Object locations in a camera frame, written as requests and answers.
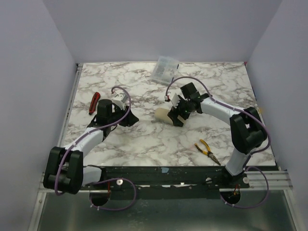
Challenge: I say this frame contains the beige umbrella case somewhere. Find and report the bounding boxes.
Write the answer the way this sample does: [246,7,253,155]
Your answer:
[154,108,186,127]

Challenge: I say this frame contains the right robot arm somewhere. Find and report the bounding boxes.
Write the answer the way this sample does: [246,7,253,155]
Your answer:
[165,83,268,177]

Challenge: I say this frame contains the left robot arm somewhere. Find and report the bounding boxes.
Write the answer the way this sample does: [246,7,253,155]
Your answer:
[43,99,139,194]

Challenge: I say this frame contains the red black utility knife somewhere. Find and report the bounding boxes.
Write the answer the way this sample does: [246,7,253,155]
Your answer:
[89,92,101,115]

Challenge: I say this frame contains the clear plastic parts box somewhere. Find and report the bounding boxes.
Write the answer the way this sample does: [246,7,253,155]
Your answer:
[151,56,180,86]

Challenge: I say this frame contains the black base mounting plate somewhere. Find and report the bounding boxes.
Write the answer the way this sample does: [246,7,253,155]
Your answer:
[80,167,249,200]

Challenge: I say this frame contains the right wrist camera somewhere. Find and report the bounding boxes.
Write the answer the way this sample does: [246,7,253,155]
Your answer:
[170,94,183,108]

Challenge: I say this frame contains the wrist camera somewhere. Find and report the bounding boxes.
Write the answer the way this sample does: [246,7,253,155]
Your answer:
[170,94,183,108]
[112,93,128,110]

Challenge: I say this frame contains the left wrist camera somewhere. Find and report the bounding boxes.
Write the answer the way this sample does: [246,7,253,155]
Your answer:
[112,93,128,110]

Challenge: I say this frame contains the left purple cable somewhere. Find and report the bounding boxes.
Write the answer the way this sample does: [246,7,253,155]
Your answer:
[54,86,137,212]

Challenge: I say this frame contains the yellow handled pliers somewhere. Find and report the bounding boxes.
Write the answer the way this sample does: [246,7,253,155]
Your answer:
[194,139,221,166]

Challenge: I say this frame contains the aluminium extrusion rail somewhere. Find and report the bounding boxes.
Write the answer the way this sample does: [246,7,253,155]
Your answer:
[38,168,293,193]

